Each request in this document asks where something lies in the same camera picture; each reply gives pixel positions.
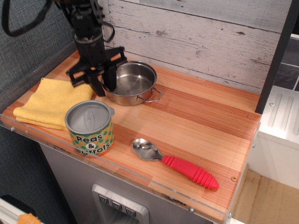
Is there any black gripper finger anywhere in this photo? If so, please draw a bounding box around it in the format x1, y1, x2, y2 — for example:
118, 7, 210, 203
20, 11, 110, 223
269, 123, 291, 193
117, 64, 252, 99
102, 65, 117, 91
87, 76, 105, 97

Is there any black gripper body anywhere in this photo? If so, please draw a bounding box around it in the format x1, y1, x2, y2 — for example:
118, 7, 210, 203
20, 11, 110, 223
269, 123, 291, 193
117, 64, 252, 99
65, 0, 127, 86

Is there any stainless steel pot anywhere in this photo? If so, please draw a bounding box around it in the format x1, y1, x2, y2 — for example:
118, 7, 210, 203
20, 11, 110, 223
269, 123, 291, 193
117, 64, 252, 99
101, 61, 162, 106

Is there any peas and carrots can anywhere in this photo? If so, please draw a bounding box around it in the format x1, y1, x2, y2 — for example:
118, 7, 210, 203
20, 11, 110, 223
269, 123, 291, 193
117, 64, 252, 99
65, 100, 115, 156

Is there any yellow folded cloth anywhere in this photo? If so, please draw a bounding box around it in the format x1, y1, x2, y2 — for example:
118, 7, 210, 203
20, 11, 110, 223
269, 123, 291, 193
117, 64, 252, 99
13, 78, 93, 131

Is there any clear acrylic edge guard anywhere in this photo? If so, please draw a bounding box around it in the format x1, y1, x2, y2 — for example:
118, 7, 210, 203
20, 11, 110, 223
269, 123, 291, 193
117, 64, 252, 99
1, 109, 261, 224

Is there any grey toy fridge front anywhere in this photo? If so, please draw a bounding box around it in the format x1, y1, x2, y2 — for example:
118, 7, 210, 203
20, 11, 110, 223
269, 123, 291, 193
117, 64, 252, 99
41, 145, 210, 224

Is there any silver dispenser panel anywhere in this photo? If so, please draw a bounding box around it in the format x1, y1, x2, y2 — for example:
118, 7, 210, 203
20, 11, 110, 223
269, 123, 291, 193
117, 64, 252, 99
92, 184, 150, 224

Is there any orange object in corner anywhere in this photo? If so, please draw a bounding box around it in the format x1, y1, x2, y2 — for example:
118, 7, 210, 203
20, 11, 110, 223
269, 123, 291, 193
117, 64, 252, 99
17, 213, 42, 224

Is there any white toy sink unit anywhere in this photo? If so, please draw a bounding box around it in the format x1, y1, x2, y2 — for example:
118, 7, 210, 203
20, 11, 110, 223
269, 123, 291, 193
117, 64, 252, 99
247, 34, 299, 189

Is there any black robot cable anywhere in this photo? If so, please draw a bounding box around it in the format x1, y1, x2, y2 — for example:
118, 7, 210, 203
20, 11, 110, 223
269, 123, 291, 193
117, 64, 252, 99
1, 0, 53, 37

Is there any red handled metal spoon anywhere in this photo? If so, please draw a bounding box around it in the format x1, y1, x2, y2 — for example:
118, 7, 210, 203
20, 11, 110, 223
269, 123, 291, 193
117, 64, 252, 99
132, 139, 219, 189

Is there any dark right upright post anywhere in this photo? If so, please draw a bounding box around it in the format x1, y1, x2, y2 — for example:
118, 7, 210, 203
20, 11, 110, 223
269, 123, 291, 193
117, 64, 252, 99
255, 0, 299, 114

